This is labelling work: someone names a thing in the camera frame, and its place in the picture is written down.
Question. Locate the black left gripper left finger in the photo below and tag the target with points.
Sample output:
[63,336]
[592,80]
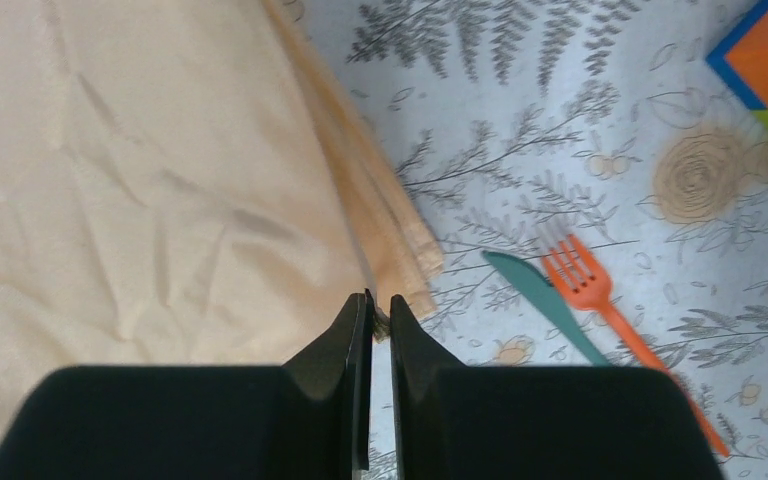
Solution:
[307,418]

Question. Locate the peach satin napkin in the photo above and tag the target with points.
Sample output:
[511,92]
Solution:
[184,182]

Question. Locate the floral patterned table mat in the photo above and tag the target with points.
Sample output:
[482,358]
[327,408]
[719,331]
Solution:
[508,120]

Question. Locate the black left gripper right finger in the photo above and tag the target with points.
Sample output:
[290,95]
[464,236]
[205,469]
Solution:
[456,421]

